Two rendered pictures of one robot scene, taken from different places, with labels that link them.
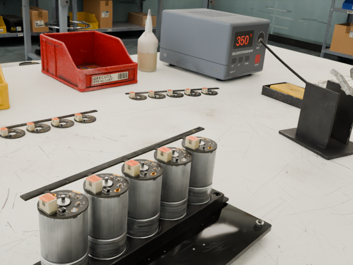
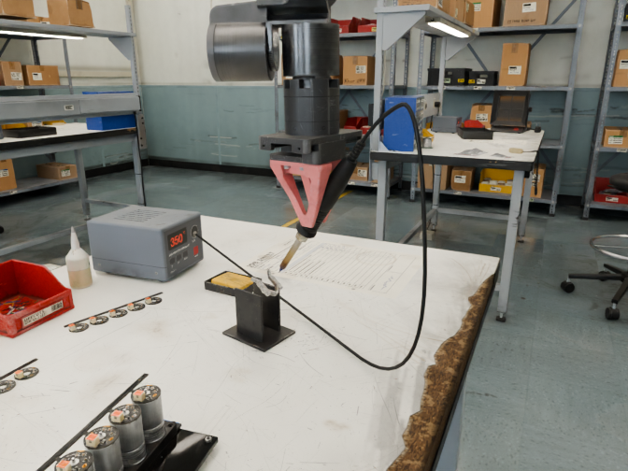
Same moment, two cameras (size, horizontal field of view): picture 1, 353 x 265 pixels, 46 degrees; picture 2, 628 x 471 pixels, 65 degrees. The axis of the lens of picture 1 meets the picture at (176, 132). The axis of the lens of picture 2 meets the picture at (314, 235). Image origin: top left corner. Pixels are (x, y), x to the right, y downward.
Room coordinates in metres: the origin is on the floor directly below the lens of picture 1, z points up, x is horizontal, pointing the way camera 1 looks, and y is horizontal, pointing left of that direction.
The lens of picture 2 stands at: (-0.12, -0.02, 1.07)
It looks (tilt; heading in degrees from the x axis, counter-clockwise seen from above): 18 degrees down; 338
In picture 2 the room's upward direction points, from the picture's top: straight up
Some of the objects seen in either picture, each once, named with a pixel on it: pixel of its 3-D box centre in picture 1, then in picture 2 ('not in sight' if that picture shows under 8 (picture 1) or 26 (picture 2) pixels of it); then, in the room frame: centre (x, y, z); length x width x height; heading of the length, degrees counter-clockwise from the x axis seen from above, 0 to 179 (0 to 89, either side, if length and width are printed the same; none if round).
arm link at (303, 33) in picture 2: not in sight; (305, 51); (0.36, -0.20, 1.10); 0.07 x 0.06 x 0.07; 63
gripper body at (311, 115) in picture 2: not in sight; (311, 114); (0.36, -0.21, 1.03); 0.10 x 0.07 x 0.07; 122
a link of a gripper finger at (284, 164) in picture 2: not in sight; (314, 182); (0.36, -0.21, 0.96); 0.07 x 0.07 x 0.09; 32
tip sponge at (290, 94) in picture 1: (292, 93); (233, 283); (0.60, -0.17, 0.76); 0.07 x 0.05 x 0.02; 40
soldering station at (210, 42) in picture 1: (213, 42); (148, 242); (0.74, -0.05, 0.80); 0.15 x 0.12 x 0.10; 48
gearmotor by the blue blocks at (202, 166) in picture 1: (196, 174); (149, 417); (0.27, -0.02, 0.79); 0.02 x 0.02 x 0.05
